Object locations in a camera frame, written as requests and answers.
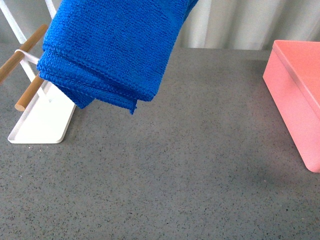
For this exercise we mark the white towel rack stand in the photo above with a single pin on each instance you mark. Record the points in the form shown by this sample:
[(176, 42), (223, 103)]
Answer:
[(46, 111)]

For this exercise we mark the pink plastic storage box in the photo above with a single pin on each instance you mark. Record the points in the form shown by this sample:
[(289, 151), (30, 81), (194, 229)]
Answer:
[(292, 76)]

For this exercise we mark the blue microfiber cloth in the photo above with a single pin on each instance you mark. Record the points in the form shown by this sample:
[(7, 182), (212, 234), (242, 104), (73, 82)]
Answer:
[(115, 51)]

